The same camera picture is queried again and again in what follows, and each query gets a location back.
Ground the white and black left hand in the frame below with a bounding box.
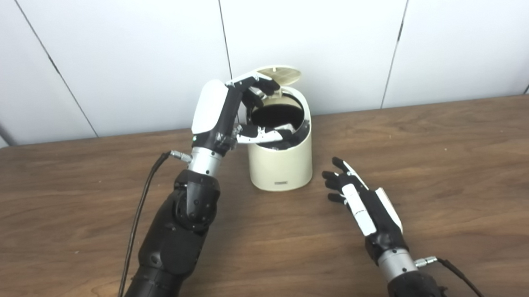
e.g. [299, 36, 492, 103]
[187, 70, 295, 159]

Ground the white and black right hand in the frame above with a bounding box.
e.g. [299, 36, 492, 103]
[320, 152, 410, 268]

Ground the cream round bin lid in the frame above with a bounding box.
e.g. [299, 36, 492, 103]
[254, 64, 302, 90]

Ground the cream-colored bin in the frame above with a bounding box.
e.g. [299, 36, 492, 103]
[243, 85, 317, 194]

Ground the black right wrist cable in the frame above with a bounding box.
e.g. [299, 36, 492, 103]
[414, 253, 487, 297]

